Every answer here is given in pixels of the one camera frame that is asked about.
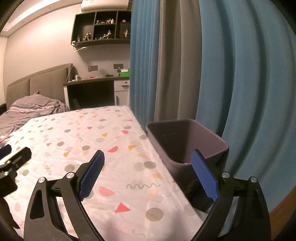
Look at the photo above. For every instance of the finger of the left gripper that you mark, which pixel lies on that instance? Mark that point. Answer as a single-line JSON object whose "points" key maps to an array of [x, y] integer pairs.
{"points": [[4, 151]]}

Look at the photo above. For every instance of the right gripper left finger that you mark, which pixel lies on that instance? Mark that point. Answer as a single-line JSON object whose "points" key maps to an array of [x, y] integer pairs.
{"points": [[43, 218]]}

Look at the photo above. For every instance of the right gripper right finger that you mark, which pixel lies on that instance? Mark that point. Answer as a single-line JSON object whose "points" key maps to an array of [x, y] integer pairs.
{"points": [[251, 218]]}

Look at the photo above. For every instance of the purple trash bin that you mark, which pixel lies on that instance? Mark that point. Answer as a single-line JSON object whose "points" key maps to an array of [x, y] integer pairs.
{"points": [[174, 141]]}

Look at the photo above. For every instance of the grey striped blanket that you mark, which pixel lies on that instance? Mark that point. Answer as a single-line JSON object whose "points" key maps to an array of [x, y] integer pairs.
{"points": [[28, 107]]}

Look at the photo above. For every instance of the grey padded headboard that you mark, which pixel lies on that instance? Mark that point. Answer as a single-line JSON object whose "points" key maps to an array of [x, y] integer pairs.
{"points": [[49, 83]]}

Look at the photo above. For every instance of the patterned white bed sheet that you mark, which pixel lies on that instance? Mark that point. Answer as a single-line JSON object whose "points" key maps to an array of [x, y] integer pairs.
{"points": [[134, 197]]}

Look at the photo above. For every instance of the dark desk with white drawers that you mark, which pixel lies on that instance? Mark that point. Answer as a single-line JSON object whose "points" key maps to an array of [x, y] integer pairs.
{"points": [[97, 92]]}

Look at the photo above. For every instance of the green box on desk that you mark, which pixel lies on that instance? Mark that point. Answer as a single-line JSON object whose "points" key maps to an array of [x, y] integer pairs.
{"points": [[124, 73]]}

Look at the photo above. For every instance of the blue and grey curtain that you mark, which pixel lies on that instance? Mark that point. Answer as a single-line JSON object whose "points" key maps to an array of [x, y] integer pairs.
{"points": [[229, 65]]}

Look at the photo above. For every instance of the dark wall shelf with figurines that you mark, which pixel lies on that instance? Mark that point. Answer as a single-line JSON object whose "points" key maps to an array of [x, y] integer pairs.
{"points": [[101, 28]]}

